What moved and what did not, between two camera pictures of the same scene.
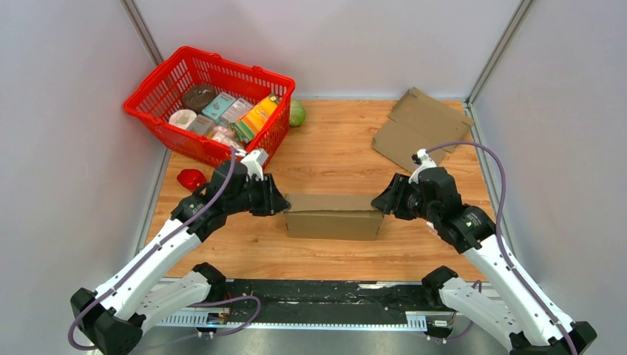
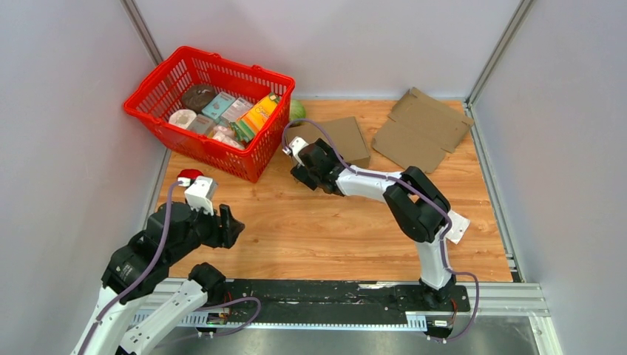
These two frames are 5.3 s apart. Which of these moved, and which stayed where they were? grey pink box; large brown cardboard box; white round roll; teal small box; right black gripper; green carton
Moved: large brown cardboard box; right black gripper
Stayed: green carton; grey pink box; teal small box; white round roll
